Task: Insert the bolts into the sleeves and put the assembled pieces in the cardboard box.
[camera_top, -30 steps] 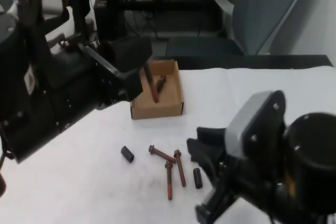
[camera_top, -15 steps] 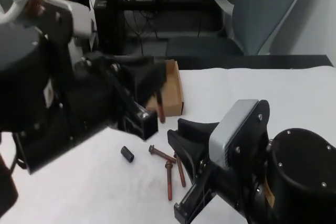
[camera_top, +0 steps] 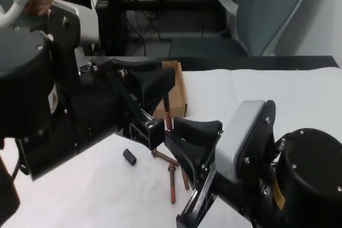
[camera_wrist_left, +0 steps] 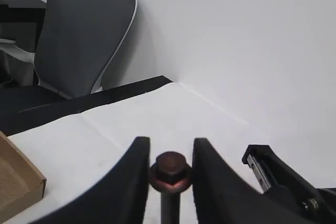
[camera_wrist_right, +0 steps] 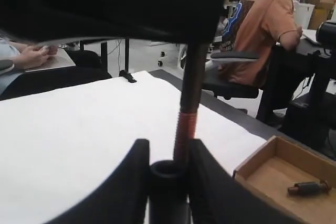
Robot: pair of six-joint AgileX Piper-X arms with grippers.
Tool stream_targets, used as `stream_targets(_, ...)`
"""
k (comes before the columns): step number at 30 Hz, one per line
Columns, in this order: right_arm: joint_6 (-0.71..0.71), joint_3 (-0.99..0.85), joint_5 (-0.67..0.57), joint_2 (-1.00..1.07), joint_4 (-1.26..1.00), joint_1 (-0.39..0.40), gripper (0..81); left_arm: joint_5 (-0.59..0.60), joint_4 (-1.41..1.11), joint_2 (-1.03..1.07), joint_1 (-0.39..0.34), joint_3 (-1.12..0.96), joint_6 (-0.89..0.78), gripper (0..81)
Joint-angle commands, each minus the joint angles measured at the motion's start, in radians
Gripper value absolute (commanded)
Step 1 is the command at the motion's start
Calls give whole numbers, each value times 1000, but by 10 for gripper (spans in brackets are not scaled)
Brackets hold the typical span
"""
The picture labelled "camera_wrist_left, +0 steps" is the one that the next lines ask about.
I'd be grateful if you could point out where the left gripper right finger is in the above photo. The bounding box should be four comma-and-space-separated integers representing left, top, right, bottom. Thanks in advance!
192, 137, 312, 224

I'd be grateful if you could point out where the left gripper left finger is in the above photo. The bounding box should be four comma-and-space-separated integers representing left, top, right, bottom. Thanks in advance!
26, 136, 151, 224

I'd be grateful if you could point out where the dark bolt with flanged hex head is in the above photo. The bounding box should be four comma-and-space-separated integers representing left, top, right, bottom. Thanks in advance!
149, 151, 192, 224

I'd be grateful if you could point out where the brown cardboard box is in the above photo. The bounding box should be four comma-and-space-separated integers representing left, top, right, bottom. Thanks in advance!
0, 131, 48, 223

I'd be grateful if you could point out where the grey office chair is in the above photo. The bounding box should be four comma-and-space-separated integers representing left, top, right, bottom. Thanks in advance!
33, 0, 139, 101

